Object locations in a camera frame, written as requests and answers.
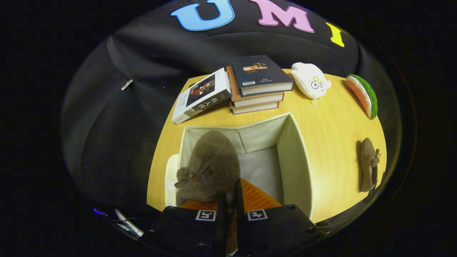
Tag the white slim device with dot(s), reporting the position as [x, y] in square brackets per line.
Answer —
[128, 223]

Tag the brown cover book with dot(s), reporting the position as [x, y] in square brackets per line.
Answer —
[257, 100]

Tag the white plush toy with face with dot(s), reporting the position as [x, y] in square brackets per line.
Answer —
[305, 80]

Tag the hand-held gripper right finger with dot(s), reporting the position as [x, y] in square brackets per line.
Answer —
[240, 214]

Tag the white book with portrait cover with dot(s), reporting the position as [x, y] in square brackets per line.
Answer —
[203, 92]

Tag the dark hardcover book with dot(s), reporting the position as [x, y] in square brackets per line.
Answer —
[259, 71]

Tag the small blue lit device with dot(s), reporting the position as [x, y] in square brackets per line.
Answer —
[99, 212]

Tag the thin brown book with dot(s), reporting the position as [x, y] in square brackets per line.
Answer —
[255, 107]

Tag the silver metal clip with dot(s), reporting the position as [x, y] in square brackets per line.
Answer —
[126, 85]

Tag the brown fuzzy shoe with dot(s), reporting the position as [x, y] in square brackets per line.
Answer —
[367, 160]
[214, 160]

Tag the watermelon slice plush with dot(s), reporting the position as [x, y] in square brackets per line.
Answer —
[362, 94]

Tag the grey fabric storage box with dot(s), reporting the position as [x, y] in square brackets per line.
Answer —
[294, 167]

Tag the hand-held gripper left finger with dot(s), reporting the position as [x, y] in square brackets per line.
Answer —
[220, 228]

